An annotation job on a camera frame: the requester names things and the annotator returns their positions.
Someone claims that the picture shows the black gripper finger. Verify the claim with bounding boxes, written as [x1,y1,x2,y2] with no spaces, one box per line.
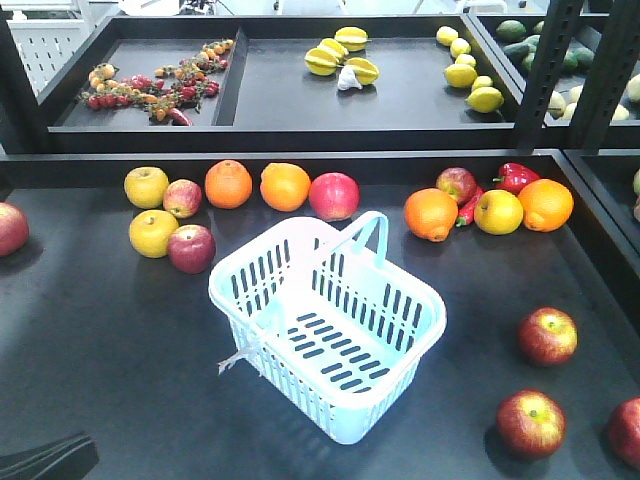
[1,432,99,480]

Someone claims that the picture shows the light blue plastic basket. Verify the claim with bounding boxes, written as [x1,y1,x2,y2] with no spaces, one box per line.
[208,211,447,445]

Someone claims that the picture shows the black wooden fruit display table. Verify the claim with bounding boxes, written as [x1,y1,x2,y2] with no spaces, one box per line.
[1,151,639,479]

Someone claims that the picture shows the yellow apple lower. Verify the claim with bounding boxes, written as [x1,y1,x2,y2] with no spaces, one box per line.
[129,209,179,258]

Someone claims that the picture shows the lone red apple far left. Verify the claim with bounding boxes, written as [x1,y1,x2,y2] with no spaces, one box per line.
[0,202,30,257]

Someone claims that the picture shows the dark red apple near yellow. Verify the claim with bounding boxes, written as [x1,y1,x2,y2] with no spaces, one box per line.
[168,224,216,274]

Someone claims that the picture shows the yellow apple upper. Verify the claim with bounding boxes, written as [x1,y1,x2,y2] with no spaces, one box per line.
[124,166,169,209]

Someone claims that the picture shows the small pink apple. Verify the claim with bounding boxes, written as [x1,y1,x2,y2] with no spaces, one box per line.
[162,179,202,219]

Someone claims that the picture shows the orange left of pair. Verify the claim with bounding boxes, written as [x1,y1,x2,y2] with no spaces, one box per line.
[204,159,253,209]

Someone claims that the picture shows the orange of pair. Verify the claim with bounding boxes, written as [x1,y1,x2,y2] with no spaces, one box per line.
[260,162,311,212]
[204,159,253,209]

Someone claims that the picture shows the orange right of pair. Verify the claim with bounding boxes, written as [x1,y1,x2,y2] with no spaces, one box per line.
[260,162,311,212]

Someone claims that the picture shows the big red apple by oranges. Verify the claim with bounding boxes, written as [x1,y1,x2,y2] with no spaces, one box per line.
[308,172,360,222]

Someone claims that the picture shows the cherry tomato vine pile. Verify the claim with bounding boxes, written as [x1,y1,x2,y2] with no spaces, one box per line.
[76,38,235,126]

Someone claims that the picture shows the orange in right cluster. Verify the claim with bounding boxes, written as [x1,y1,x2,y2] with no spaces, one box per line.
[404,188,458,242]

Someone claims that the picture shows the front red apple left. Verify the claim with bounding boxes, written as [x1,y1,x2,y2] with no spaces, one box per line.
[495,389,567,460]

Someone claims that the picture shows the red chili pepper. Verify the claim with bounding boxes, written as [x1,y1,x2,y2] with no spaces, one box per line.
[454,186,485,227]

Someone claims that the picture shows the white garlic bulb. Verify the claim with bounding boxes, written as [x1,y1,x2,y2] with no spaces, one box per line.
[337,66,363,91]

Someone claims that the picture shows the starfruit left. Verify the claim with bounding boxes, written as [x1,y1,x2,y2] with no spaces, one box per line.
[304,47,345,76]

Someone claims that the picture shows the starfruit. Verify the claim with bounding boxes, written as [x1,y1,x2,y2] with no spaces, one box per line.
[345,57,380,86]
[304,47,345,76]
[334,26,369,52]

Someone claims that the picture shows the red apple in right cluster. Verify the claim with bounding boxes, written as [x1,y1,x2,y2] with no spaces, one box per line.
[436,167,478,206]

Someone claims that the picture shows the starfruit right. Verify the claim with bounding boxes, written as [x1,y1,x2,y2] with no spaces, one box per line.
[345,57,380,86]

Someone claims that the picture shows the front red apple upper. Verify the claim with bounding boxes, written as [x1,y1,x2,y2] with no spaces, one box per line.
[517,306,578,367]

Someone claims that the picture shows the yellow apple in right cluster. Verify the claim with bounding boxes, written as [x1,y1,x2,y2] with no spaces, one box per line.
[474,190,524,235]

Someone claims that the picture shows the starfruit top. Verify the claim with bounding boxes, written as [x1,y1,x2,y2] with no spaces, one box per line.
[334,26,369,52]

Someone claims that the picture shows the red bell pepper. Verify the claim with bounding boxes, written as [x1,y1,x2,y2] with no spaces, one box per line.
[493,162,541,195]

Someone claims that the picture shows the rightmost orange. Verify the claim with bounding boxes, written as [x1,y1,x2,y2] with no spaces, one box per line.
[517,179,574,232]

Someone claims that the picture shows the large lemon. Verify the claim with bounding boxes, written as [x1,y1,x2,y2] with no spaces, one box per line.
[444,63,478,88]

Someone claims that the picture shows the front lemon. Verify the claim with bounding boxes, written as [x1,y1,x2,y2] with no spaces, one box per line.
[466,87,504,113]

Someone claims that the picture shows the front red apple right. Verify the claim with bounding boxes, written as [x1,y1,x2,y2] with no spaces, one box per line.
[606,397,639,470]

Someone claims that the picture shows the black upright post right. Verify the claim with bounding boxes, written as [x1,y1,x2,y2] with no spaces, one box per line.
[569,1,639,151]

